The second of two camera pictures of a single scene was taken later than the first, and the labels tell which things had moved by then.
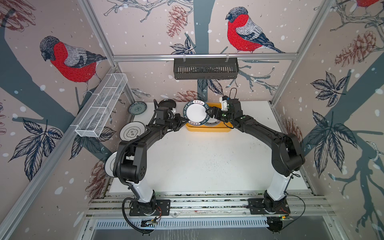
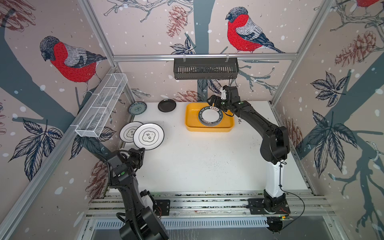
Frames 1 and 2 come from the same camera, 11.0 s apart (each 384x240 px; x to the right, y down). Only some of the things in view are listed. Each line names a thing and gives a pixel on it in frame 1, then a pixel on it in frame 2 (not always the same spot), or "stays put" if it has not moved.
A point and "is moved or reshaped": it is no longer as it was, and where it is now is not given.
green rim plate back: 195,112 is moved or reshaped
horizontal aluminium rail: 248,57 stays put
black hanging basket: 189,70 stays put
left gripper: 180,123 to 139,155
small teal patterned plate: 137,108 stays put
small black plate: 167,102 stays put
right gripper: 216,110 to 214,100
